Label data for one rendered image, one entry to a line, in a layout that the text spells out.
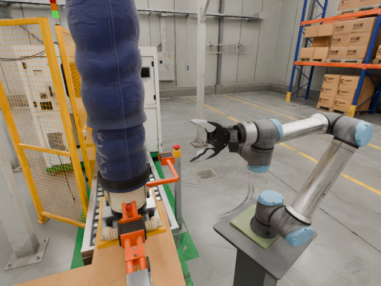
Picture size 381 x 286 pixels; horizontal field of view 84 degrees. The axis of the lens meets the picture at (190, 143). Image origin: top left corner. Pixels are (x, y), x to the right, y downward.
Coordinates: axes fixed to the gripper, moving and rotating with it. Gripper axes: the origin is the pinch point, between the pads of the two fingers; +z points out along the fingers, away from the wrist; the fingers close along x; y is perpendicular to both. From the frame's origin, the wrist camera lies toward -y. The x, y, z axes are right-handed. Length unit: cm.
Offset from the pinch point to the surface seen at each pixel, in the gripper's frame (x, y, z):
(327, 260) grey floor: -158, 34, -153
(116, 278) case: -63, 8, 31
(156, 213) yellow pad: -44, 22, 10
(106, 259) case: -63, 20, 35
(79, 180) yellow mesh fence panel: -84, 138, 65
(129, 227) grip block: -32.1, 2.8, 22.8
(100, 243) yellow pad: -45, 12, 35
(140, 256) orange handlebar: -32.4, -10.8, 20.5
